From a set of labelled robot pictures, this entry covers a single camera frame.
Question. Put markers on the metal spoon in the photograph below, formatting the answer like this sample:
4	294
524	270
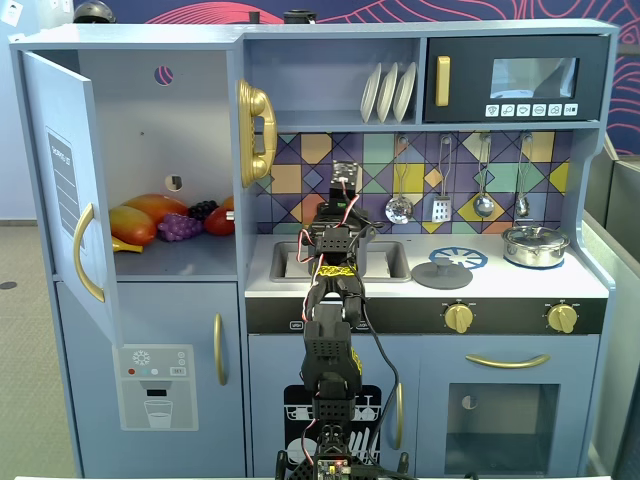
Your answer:
522	206

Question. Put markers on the gold stove knob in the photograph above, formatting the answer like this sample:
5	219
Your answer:
459	317
562	317

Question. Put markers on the small black cylinder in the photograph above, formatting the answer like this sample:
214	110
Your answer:
254	17

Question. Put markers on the gray sink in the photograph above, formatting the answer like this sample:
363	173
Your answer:
280	260

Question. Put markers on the black microwave door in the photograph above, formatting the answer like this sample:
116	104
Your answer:
470	75

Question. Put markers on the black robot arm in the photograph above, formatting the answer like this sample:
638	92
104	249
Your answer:
327	350

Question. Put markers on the robot controller board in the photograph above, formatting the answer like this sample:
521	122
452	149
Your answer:
332	469

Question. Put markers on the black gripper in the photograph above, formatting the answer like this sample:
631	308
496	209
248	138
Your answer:
345	176

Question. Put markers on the steel pot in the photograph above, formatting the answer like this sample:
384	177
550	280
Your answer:
532	255

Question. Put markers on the blue freezer door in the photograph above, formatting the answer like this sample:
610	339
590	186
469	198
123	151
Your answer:
150	310

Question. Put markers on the gold toy phone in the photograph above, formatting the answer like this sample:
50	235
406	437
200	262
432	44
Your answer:
255	100

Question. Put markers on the black round device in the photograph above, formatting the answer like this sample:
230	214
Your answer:
299	17

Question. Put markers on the blue fridge door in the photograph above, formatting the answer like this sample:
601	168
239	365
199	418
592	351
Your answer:
55	95

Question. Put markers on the yellow toy banana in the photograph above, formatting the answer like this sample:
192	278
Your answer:
125	246

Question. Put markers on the metal slotted spatula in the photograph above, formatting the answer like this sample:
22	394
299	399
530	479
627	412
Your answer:
441	210

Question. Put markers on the red orange toy mango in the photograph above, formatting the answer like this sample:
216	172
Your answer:
155	205

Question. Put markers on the purple toy grapes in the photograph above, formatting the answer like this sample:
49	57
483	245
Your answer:
180	227

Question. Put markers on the gray toy plate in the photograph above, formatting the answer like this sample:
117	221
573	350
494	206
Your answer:
370	97
386	92
404	92

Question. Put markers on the orange toy fruit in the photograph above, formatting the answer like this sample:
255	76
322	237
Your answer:
228	202

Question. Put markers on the blue oven door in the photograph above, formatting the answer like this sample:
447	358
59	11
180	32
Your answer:
435	400

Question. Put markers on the metal skimmer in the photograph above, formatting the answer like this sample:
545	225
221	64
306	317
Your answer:
399	210

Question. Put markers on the blue toy kitchen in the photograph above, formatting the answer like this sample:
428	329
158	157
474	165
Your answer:
330	47

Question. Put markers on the dark toy grapes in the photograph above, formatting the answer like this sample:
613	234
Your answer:
202	209

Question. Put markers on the red toy fruit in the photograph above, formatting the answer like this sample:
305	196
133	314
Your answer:
217	222

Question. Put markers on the steel pot lid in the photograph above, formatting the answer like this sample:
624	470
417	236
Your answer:
535	235

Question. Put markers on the yellow red toy mango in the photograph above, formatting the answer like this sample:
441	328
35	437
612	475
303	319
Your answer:
132	225

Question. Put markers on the gray water dispenser sticker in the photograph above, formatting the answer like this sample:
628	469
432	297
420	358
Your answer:
130	400

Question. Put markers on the gray lid with knob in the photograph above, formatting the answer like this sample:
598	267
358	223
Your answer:
440	277

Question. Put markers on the black floor disc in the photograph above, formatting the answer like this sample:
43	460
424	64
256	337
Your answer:
7	285

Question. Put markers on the black dish rack sticker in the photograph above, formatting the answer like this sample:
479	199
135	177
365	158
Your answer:
295	400

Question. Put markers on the metal ladle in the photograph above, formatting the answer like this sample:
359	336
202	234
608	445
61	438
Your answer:
483	205

